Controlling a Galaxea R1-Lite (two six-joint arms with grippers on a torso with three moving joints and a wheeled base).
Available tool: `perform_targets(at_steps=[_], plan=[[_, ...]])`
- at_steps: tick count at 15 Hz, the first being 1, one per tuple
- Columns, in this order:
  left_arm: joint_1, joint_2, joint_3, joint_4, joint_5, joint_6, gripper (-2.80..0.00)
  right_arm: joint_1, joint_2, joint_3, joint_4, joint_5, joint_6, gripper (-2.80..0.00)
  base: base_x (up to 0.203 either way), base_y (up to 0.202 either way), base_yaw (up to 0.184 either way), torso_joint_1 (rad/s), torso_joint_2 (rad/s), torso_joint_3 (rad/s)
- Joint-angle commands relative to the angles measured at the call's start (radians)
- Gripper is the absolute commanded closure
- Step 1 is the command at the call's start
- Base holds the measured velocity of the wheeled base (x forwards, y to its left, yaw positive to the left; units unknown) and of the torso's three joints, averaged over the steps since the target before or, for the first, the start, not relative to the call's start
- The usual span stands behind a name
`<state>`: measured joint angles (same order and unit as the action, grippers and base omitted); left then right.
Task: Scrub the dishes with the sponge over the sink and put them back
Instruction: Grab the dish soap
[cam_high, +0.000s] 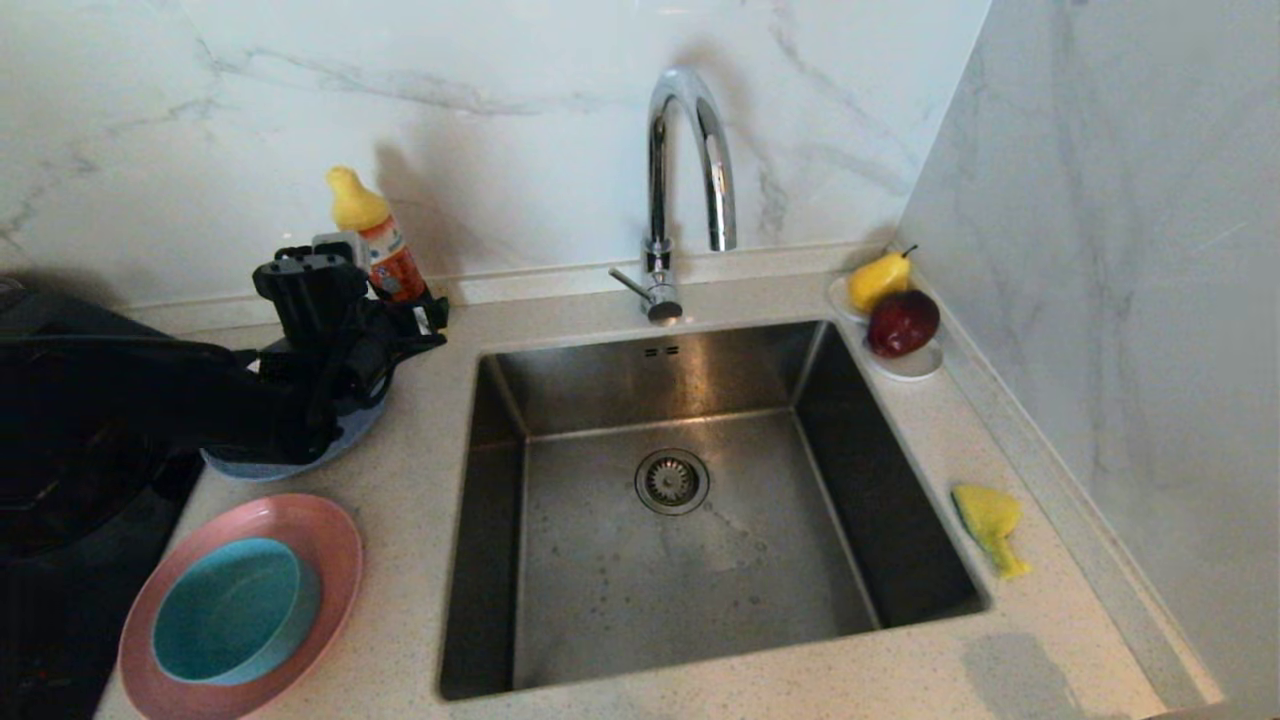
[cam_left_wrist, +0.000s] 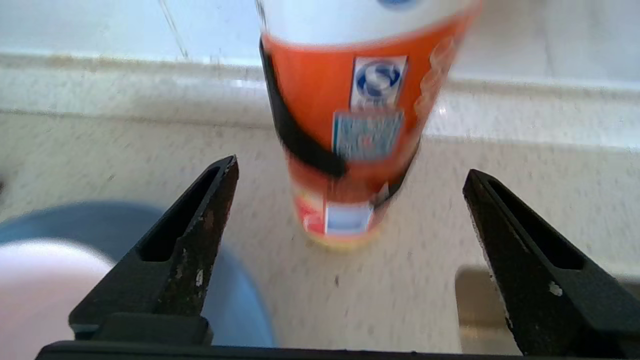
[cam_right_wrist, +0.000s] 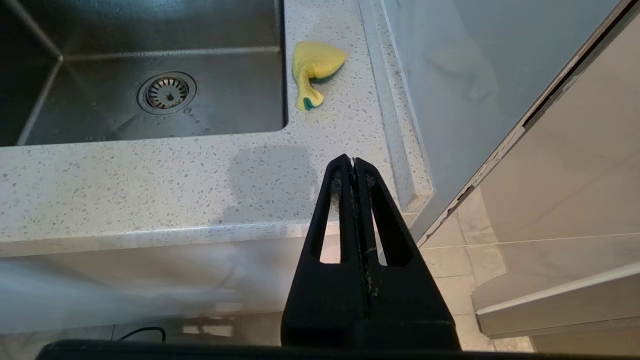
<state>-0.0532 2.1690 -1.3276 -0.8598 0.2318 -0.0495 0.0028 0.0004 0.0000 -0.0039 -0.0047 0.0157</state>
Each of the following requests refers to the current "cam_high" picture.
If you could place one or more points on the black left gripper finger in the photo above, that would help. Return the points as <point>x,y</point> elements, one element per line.
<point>415,342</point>
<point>422,301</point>

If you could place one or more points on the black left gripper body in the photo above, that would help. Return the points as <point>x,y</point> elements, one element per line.
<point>340,385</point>

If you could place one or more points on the teal bowl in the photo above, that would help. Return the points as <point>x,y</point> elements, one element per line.
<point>230,612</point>

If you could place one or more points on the dark red apple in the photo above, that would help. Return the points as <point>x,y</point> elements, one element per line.
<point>902,324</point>

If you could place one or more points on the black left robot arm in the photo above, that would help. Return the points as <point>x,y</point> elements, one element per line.
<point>120,400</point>

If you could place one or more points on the stainless steel sink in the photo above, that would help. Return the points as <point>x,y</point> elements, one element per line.
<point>700,600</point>

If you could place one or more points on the yellow pear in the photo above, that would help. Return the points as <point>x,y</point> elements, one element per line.
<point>878,282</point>

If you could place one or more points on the pink plate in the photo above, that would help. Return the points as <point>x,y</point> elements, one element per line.
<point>330,540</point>

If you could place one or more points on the round metal drain strainer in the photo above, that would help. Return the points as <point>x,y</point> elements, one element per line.
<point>672,482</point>

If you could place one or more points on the chrome gooseneck faucet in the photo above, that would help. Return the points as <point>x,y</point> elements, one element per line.
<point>657,180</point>

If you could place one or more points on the orange dish soap bottle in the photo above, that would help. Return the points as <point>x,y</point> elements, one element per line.
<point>392,268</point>

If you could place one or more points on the black induction cooktop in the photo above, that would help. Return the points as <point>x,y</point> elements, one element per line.
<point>60,620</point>

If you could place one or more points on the yellow green sponge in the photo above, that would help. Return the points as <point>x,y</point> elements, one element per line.
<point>987,512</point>

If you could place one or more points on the small white dish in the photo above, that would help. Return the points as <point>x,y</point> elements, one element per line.
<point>912,368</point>

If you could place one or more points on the blue grey plate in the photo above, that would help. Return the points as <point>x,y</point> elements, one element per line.
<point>300,468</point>

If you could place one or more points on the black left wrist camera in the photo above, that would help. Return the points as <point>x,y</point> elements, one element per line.
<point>310,290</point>

